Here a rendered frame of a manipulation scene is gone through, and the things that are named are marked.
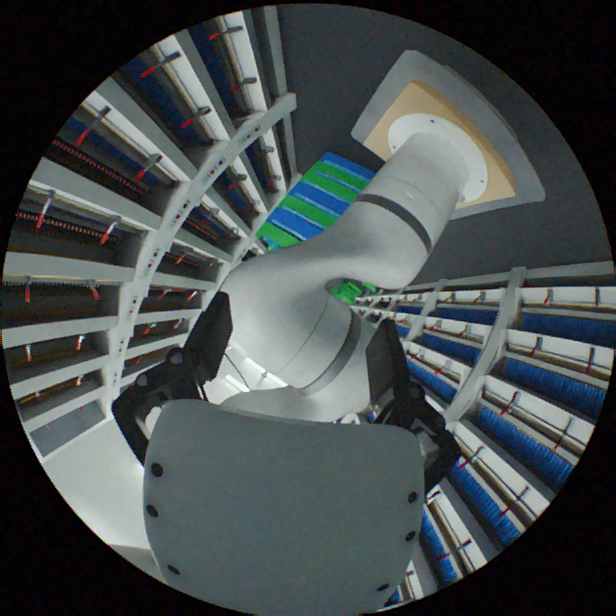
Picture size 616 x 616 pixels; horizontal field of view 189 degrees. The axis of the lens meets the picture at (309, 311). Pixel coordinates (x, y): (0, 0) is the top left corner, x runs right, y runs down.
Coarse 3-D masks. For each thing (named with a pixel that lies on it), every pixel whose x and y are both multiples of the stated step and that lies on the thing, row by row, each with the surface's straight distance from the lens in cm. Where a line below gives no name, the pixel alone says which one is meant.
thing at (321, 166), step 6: (318, 162) 106; (312, 168) 104; (318, 168) 103; (324, 168) 103; (330, 168) 103; (336, 168) 103; (330, 174) 100; (336, 174) 100; (342, 174) 100; (348, 174) 101; (342, 180) 98; (348, 180) 98; (354, 180) 98; (360, 180) 99; (354, 186) 96; (360, 186) 97
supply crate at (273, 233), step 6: (264, 222) 92; (264, 228) 91; (270, 228) 90; (276, 228) 89; (258, 234) 91; (264, 234) 90; (270, 234) 89; (276, 234) 88; (282, 234) 87; (288, 234) 87; (270, 240) 104; (276, 240) 87; (282, 240) 86; (288, 240) 86; (294, 240) 85; (270, 246) 107; (282, 246) 107
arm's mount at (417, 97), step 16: (416, 80) 37; (400, 96) 37; (416, 96) 35; (432, 96) 35; (400, 112) 38; (416, 112) 37; (432, 112) 36; (448, 112) 35; (384, 128) 42; (464, 128) 35; (368, 144) 48; (384, 144) 45; (480, 144) 35; (384, 160) 48; (496, 160) 37; (496, 176) 38; (512, 176) 42; (496, 192) 40; (512, 192) 39
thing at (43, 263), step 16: (16, 256) 59; (32, 256) 59; (48, 256) 60; (64, 256) 74; (16, 272) 59; (32, 272) 59; (48, 272) 60; (64, 272) 62; (80, 272) 64; (96, 272) 67; (112, 272) 71; (128, 272) 75; (128, 288) 79
